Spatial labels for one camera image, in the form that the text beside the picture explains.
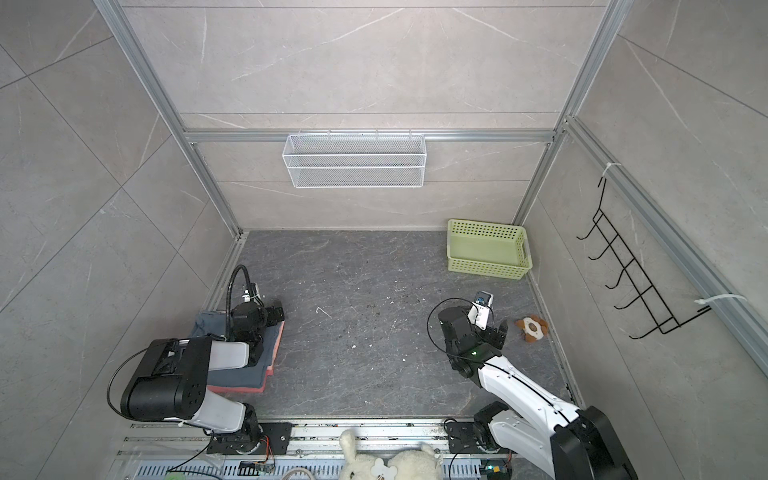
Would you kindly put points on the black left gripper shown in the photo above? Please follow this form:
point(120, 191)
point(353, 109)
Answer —
point(271, 318)

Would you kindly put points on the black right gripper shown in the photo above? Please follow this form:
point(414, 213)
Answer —
point(500, 338)

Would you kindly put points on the blue-grey t-shirt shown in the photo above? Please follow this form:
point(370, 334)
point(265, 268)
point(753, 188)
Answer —
point(234, 355)

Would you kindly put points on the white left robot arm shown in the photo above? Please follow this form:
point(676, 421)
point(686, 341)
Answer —
point(183, 380)

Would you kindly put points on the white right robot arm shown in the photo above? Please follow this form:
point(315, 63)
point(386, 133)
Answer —
point(561, 439)

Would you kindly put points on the small brown plush toy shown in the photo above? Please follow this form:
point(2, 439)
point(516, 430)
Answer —
point(533, 328)

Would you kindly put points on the folded pink t-shirt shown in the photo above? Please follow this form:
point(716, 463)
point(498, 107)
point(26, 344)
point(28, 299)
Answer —
point(251, 379)

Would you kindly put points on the light green plastic basket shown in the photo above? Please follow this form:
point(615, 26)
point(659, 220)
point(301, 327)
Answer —
point(488, 249)

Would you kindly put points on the white plush toy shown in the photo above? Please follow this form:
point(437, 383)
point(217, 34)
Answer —
point(413, 464)

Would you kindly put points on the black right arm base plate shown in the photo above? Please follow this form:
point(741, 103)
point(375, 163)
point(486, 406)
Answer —
point(467, 437)

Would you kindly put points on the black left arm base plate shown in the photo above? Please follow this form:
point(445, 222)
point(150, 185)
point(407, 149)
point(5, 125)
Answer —
point(268, 438)

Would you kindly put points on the white wire mesh basket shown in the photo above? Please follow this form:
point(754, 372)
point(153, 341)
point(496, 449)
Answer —
point(366, 160)

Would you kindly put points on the black wire hook rack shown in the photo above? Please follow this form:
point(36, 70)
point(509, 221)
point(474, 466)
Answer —
point(632, 273)

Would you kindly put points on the aluminium front rail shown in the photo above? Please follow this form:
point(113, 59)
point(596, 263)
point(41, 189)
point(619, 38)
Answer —
point(310, 438)

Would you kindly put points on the aluminium frame post left corner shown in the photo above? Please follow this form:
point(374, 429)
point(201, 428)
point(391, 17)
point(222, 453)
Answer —
point(115, 18)

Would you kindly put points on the aluminium frame post corner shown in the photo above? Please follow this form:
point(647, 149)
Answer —
point(115, 18)
point(614, 16)

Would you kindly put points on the aluminium frame post right corner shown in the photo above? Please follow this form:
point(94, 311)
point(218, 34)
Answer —
point(614, 16)

